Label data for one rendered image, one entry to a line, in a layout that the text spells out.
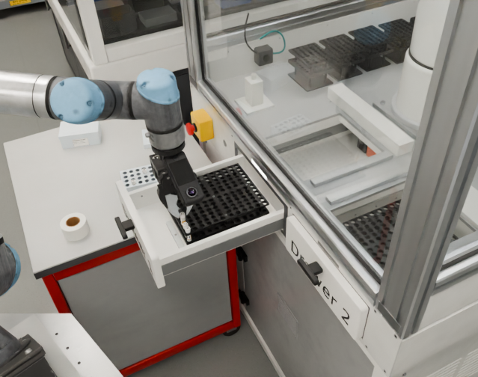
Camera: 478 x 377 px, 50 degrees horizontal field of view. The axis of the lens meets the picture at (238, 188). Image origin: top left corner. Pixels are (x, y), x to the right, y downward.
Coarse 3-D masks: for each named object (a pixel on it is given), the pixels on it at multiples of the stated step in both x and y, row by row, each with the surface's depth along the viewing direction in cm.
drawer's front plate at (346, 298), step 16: (288, 224) 118; (288, 240) 121; (304, 240) 112; (304, 256) 115; (320, 256) 108; (336, 272) 105; (320, 288) 113; (336, 288) 105; (352, 288) 102; (336, 304) 108; (352, 304) 100; (352, 320) 103; (352, 336) 105
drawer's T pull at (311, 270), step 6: (300, 258) 110; (300, 264) 109; (306, 264) 109; (312, 264) 109; (318, 264) 109; (306, 270) 108; (312, 270) 108; (318, 270) 108; (312, 276) 106; (312, 282) 106; (318, 282) 105
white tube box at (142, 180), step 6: (132, 168) 153; (138, 168) 152; (150, 168) 152; (120, 174) 151; (126, 174) 151; (132, 174) 151; (138, 174) 152; (144, 174) 150; (150, 174) 150; (126, 180) 149; (138, 180) 148; (144, 180) 148; (150, 180) 148; (156, 180) 148; (126, 186) 148; (132, 186) 147; (138, 186) 147; (144, 186) 148
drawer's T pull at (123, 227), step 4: (116, 220) 121; (128, 220) 121; (120, 224) 120; (124, 224) 120; (128, 224) 120; (132, 224) 120; (120, 228) 119; (124, 228) 119; (128, 228) 119; (132, 228) 120; (120, 232) 118; (124, 232) 118; (124, 236) 117
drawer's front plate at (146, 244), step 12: (120, 180) 129; (120, 192) 126; (132, 204) 122; (132, 216) 119; (144, 228) 116; (144, 240) 113; (144, 252) 118; (156, 252) 111; (156, 264) 111; (156, 276) 114
